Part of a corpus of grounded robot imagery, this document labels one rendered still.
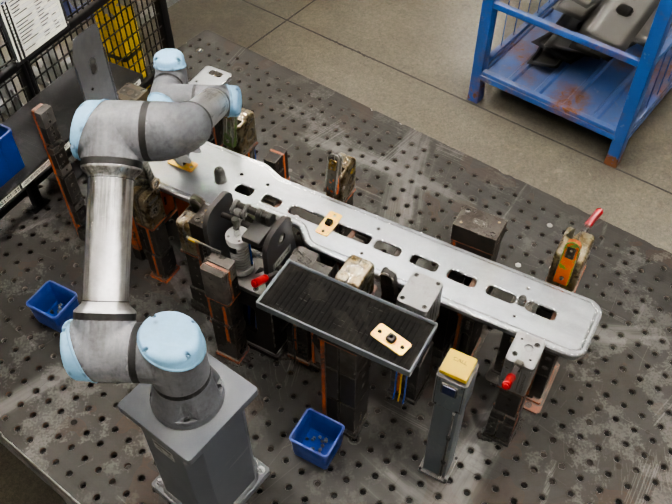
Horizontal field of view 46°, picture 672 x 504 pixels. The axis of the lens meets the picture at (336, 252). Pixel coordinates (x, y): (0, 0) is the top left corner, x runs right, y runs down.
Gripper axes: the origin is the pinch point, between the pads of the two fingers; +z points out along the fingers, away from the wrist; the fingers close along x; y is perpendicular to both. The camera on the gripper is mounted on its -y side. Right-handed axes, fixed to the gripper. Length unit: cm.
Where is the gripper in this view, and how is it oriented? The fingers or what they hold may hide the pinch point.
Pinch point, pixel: (181, 158)
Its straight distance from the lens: 226.6
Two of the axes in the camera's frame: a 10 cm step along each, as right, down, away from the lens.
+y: 8.8, 3.7, -3.1
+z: -0.1, 6.4, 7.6
